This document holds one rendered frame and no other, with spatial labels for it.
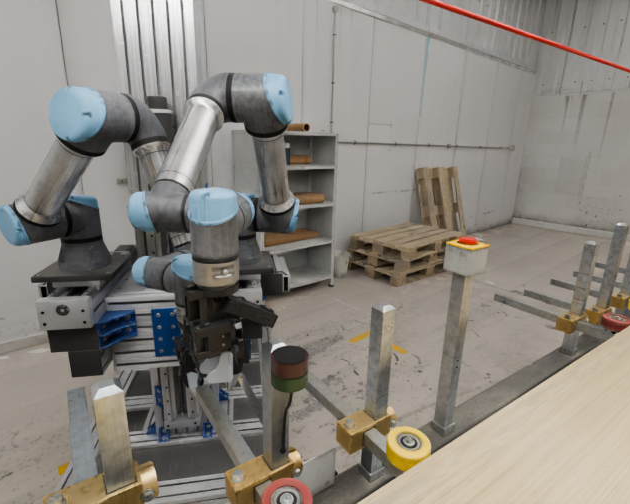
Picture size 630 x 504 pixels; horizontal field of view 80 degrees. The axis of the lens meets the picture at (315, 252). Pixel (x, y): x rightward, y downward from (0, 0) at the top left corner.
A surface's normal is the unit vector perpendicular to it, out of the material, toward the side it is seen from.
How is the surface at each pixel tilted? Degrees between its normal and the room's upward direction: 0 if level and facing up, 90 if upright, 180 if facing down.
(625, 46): 90
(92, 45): 90
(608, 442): 0
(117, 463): 90
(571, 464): 0
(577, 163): 90
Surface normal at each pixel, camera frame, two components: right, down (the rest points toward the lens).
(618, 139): -0.76, 0.16
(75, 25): 0.65, 0.22
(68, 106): -0.32, 0.17
